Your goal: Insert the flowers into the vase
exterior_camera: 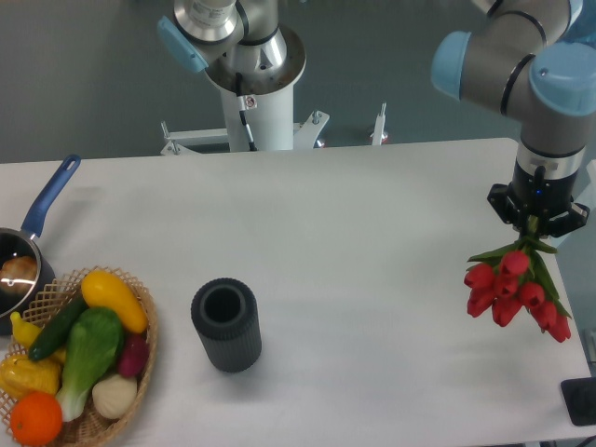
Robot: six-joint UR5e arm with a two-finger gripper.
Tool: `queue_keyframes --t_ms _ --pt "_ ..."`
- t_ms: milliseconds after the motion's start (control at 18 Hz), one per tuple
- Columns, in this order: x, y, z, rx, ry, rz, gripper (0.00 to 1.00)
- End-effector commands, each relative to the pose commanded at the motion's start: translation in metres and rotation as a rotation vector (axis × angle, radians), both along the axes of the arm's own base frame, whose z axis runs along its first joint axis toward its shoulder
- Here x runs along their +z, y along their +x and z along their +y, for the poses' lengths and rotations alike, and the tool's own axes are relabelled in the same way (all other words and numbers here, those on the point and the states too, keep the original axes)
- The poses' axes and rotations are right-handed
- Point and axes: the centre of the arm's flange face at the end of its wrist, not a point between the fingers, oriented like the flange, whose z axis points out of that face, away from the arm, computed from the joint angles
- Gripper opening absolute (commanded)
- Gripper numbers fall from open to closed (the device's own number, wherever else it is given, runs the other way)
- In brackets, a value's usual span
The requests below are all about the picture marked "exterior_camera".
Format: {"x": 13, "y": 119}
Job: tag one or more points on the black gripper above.
{"x": 540, "y": 187}

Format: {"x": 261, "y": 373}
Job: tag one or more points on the red tulip bouquet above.
{"x": 515, "y": 278}

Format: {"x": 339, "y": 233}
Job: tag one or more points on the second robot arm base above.
{"x": 241, "y": 45}

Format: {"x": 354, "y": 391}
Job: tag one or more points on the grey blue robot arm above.
{"x": 521, "y": 67}

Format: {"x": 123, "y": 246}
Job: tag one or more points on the dark grey ribbed vase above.
{"x": 224, "y": 313}

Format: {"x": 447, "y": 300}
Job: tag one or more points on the black device at edge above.
{"x": 579, "y": 398}

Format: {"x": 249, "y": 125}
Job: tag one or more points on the yellow squash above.
{"x": 104, "y": 289}

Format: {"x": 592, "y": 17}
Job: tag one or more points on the green bok choy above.
{"x": 93, "y": 344}

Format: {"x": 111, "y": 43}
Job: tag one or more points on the white garlic bulb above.
{"x": 113, "y": 395}

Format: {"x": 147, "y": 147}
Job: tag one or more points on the green cucumber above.
{"x": 55, "y": 334}

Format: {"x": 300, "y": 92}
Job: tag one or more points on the woven wicker basket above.
{"x": 90, "y": 428}

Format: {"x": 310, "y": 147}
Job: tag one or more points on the brown bread roll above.
{"x": 18, "y": 275}

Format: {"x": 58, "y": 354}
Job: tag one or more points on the yellow banana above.
{"x": 25, "y": 333}

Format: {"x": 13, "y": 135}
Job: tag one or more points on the orange fruit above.
{"x": 36, "y": 419}

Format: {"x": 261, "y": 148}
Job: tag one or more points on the yellow bell pepper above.
{"x": 21, "y": 376}

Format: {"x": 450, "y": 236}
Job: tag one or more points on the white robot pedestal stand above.
{"x": 253, "y": 123}

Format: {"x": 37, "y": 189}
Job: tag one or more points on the blue handled saucepan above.
{"x": 22, "y": 242}

